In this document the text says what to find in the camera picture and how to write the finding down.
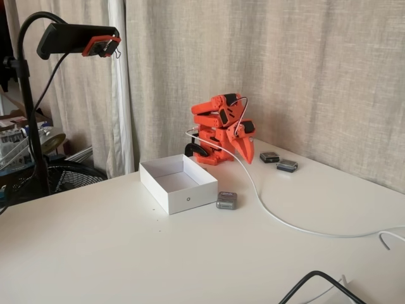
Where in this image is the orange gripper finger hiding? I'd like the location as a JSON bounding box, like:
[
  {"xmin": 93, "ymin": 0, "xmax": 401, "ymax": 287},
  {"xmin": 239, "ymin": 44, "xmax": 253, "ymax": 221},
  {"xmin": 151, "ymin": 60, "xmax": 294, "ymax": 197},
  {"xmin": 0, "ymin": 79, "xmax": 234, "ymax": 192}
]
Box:
[
  {"xmin": 243, "ymin": 136, "xmax": 255, "ymax": 164},
  {"xmin": 234, "ymin": 137, "xmax": 252, "ymax": 165}
]

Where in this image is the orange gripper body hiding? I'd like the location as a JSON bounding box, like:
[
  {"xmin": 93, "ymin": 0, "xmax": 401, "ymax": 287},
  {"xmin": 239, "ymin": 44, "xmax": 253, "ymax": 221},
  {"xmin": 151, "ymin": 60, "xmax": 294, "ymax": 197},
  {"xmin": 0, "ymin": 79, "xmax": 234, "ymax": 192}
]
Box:
[{"xmin": 225, "ymin": 119, "xmax": 257, "ymax": 144}]

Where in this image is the white cardboard bin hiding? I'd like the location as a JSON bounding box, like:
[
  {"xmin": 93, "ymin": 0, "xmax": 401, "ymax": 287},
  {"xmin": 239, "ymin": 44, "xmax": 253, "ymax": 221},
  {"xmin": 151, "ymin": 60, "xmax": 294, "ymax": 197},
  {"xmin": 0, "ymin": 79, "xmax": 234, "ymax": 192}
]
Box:
[{"xmin": 139, "ymin": 154, "xmax": 219, "ymax": 216}]

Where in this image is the black table clamp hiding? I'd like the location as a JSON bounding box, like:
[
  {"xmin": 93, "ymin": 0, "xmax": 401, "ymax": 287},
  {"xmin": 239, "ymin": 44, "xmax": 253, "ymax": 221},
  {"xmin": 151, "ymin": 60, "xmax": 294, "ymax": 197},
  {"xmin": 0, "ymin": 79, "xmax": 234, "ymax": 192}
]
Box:
[{"xmin": 184, "ymin": 142, "xmax": 211, "ymax": 158}]

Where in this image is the grey small tin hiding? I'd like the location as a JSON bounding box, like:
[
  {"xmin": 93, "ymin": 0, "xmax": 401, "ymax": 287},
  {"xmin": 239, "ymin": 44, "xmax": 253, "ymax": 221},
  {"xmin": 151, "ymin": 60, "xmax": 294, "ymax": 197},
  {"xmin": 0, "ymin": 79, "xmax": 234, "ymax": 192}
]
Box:
[{"xmin": 216, "ymin": 191, "xmax": 239, "ymax": 210}]

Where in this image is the wide beige linen curtain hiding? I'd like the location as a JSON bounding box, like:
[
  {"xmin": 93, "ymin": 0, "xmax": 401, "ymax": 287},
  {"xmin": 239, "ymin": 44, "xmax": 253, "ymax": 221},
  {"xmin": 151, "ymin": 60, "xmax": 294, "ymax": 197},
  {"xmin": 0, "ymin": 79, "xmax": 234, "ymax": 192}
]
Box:
[{"xmin": 125, "ymin": 0, "xmax": 405, "ymax": 194}]

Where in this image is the white sheer curtain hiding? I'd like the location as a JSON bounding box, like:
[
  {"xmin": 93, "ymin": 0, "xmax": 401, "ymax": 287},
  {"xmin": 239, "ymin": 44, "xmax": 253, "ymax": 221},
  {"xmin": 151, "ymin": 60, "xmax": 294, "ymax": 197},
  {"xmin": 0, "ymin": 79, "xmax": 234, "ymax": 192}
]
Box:
[{"xmin": 107, "ymin": 0, "xmax": 136, "ymax": 179}]

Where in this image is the black floor fan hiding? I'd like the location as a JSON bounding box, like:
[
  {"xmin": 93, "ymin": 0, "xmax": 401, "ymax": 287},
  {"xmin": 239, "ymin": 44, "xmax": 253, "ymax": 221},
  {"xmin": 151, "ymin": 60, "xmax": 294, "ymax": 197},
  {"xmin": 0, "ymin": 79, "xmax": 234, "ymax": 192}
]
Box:
[{"xmin": 0, "ymin": 160, "xmax": 109, "ymax": 207}]

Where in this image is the gold round object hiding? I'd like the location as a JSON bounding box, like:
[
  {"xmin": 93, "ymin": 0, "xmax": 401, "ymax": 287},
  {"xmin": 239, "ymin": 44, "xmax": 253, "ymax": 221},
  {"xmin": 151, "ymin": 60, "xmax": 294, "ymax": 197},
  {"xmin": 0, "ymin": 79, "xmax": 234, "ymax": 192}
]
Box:
[{"xmin": 40, "ymin": 132, "xmax": 66, "ymax": 156}]

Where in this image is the black gooseneck stand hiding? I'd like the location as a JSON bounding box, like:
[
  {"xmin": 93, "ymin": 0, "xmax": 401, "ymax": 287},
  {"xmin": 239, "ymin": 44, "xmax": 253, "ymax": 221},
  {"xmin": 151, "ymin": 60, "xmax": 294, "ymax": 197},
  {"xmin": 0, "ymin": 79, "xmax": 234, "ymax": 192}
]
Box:
[{"xmin": 3, "ymin": 11, "xmax": 69, "ymax": 197}]

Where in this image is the clear plastic package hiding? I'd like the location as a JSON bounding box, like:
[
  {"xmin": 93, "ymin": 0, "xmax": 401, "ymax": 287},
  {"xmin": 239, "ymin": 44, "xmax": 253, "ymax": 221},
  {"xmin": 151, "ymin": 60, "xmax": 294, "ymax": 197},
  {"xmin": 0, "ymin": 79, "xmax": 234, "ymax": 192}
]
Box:
[{"xmin": 0, "ymin": 126, "xmax": 36, "ymax": 174}]

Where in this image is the brown cardboard box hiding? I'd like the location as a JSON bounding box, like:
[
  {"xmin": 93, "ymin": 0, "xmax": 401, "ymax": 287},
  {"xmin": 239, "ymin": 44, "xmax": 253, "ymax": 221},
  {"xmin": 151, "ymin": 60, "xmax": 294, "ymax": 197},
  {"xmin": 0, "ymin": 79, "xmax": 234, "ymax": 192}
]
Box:
[{"xmin": 0, "ymin": 93, "xmax": 53, "ymax": 134}]

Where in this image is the black servo wire loop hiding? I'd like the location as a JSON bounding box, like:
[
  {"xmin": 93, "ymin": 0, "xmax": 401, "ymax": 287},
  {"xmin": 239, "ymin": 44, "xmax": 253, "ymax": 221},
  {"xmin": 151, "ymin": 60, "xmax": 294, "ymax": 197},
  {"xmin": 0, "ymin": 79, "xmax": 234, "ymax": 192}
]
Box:
[{"xmin": 228, "ymin": 96, "xmax": 249, "ymax": 128}]

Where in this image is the long white power cable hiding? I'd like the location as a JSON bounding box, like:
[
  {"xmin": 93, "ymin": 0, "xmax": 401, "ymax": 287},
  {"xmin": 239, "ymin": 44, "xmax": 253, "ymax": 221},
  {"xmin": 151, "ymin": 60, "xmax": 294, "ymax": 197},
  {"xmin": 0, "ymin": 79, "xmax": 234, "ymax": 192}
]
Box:
[{"xmin": 185, "ymin": 126, "xmax": 405, "ymax": 238}]

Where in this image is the thick black cable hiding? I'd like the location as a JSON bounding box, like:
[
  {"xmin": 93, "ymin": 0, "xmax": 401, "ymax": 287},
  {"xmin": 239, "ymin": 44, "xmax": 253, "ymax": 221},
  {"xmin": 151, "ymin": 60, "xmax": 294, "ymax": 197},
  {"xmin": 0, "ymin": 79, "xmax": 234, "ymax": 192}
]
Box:
[{"xmin": 278, "ymin": 270, "xmax": 368, "ymax": 304}]

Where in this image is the short white cable end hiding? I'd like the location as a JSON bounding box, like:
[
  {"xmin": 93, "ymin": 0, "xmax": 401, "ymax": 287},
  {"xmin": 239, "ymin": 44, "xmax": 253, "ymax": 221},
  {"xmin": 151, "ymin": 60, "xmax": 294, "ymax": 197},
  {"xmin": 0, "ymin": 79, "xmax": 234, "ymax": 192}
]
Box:
[{"xmin": 378, "ymin": 231, "xmax": 405, "ymax": 251}]

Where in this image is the orange framed small camera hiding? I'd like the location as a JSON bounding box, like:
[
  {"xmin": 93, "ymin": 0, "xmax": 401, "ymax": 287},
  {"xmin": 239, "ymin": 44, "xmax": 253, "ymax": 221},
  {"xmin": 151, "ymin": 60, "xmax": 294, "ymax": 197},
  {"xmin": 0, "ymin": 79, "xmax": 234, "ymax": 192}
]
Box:
[{"xmin": 81, "ymin": 35, "xmax": 122, "ymax": 59}]

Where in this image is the black camera holder bar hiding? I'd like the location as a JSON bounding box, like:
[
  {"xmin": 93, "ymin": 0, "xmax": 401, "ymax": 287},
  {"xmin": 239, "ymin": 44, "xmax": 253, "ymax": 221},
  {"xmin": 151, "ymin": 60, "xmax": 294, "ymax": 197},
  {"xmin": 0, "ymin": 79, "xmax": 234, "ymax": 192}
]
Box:
[{"xmin": 37, "ymin": 23, "xmax": 121, "ymax": 60}]

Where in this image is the black camera cable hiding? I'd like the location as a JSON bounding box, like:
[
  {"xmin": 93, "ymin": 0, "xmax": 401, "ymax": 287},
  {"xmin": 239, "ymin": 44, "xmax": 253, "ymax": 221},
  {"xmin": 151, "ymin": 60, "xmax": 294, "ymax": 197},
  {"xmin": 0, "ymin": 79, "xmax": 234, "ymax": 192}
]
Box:
[{"xmin": 0, "ymin": 52, "xmax": 70, "ymax": 216}]

